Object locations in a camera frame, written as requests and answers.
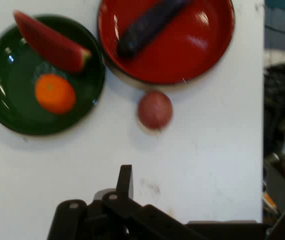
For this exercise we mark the purple toy eggplant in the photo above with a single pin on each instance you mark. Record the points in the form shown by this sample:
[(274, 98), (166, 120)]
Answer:
[(147, 27)]

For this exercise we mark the dark green round plate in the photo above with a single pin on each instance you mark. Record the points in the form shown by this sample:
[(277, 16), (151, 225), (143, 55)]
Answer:
[(15, 105)]

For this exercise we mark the red round plate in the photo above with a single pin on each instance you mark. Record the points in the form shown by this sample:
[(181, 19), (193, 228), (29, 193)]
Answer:
[(187, 57)]

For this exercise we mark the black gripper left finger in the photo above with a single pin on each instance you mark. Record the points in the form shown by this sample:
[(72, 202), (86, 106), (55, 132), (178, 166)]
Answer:
[(100, 220)]

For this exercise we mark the red toy apple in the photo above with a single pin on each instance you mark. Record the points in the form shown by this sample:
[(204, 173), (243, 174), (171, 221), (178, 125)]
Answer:
[(155, 110)]

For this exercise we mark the orange toy fruit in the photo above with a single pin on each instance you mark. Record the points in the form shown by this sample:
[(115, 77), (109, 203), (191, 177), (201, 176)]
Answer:
[(55, 94)]

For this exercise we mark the red watermelon slice toy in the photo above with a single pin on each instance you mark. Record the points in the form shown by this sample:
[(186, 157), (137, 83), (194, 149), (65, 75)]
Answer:
[(52, 47)]

